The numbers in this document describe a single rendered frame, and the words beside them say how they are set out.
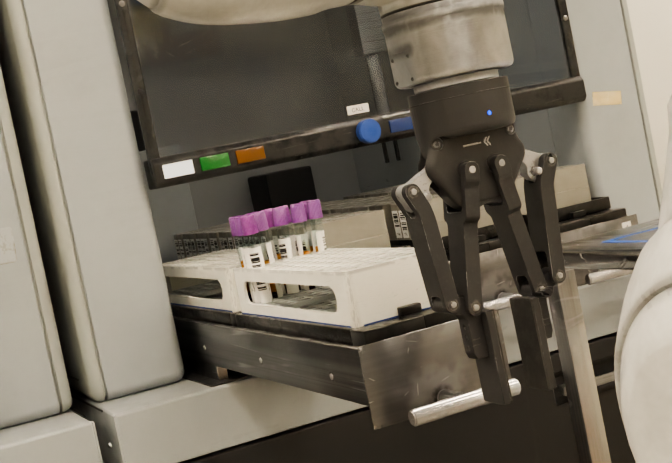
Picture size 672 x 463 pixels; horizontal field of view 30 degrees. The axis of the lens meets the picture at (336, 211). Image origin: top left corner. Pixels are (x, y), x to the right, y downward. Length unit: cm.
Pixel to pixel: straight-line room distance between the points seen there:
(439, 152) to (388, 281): 20
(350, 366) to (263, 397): 39
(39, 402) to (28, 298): 12
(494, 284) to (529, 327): 60
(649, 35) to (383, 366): 229
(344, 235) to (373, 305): 48
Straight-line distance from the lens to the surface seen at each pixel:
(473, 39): 89
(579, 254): 128
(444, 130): 90
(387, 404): 104
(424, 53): 89
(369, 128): 154
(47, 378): 145
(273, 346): 121
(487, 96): 90
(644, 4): 325
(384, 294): 107
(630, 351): 43
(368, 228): 155
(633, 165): 178
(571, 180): 170
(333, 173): 238
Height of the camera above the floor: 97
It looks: 3 degrees down
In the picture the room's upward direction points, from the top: 11 degrees counter-clockwise
